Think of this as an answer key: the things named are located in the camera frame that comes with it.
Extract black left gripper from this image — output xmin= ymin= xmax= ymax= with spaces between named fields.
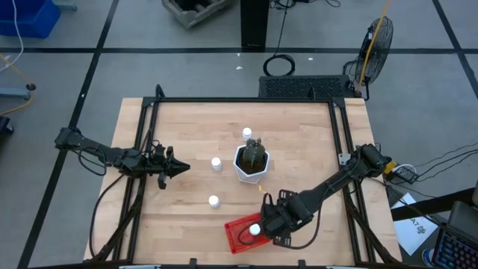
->
xmin=149 ymin=143 xmax=191 ymax=179

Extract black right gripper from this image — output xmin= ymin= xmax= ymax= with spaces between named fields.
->
xmin=257 ymin=197 xmax=300 ymax=241

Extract red plastic mesh basket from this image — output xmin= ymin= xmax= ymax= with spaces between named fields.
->
xmin=223 ymin=212 xmax=272 ymax=256

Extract white hexagonal plant pot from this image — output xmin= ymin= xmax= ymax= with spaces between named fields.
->
xmin=232 ymin=144 xmax=271 ymax=185

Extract green cactus plant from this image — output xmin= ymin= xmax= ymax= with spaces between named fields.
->
xmin=241 ymin=137 xmax=267 ymax=168

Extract black perforated metal box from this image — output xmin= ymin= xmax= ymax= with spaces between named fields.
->
xmin=258 ymin=74 xmax=355 ymax=99

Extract white paper sheet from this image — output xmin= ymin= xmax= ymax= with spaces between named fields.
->
xmin=389 ymin=191 xmax=438 ymax=257

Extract black power adapter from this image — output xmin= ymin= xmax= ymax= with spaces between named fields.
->
xmin=383 ymin=161 xmax=420 ymax=185

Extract grey wooden crate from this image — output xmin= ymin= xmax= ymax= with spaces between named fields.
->
xmin=161 ymin=0 xmax=233 ymax=29

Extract black square pillar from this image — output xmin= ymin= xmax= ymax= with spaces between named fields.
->
xmin=240 ymin=0 xmax=270 ymax=52

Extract black desk edge bar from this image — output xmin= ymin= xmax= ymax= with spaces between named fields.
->
xmin=389 ymin=186 xmax=478 ymax=222

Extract grey stand leg with caster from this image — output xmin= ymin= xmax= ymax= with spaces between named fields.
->
xmin=0 ymin=83 xmax=37 ymax=102

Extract backlit computer keyboard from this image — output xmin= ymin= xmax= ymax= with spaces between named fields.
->
xmin=432 ymin=226 xmax=478 ymax=269

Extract dark laptop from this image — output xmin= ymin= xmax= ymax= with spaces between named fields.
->
xmin=445 ymin=200 xmax=478 ymax=240

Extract black floor fan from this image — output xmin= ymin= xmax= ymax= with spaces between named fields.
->
xmin=343 ymin=16 xmax=395 ymax=101

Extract blue plastic bin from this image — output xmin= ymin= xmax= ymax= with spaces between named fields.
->
xmin=0 ymin=0 xmax=62 ymax=39

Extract black aluminium table frame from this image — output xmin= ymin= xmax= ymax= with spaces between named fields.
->
xmin=84 ymin=84 xmax=403 ymax=265

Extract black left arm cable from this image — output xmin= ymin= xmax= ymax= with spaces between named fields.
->
xmin=88 ymin=172 xmax=127 ymax=259

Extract coiled black cable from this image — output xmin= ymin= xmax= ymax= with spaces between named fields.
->
xmin=262 ymin=54 xmax=297 ymax=78

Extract yellow floor cable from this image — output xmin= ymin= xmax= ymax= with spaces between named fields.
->
xmin=0 ymin=54 xmax=37 ymax=117

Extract black floor cable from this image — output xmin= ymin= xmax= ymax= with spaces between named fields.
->
xmin=415 ymin=151 xmax=478 ymax=184
xmin=412 ymin=143 xmax=478 ymax=170

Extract white hanging cable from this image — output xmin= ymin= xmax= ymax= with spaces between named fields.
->
xmin=0 ymin=0 xmax=25 ymax=74

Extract yellow cable by fan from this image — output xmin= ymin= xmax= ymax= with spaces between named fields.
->
xmin=356 ymin=0 xmax=392 ymax=93

